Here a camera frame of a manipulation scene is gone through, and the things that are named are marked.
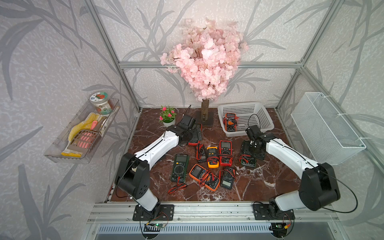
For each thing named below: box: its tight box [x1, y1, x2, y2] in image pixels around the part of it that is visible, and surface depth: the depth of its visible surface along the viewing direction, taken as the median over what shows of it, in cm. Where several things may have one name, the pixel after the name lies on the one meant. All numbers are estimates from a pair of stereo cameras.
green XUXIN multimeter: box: [239, 154, 257, 168], surface depth 84 cm
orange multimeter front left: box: [189, 163, 217, 190], surface depth 84 cm
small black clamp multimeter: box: [195, 143, 207, 163], surface depth 93 cm
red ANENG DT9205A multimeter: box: [188, 123, 202, 146], surface depth 81 cm
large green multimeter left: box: [171, 154, 190, 182], surface depth 88 cm
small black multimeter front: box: [220, 166, 235, 190], surface depth 84 cm
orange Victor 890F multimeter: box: [223, 113, 240, 132], surface depth 107 cm
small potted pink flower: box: [158, 105, 177, 128], surface depth 101 cm
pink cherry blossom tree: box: [160, 18, 249, 122], surface depth 72 cm
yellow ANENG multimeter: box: [206, 146, 220, 169], surface depth 91 cm
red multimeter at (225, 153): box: [219, 140, 234, 167], surface depth 91 cm
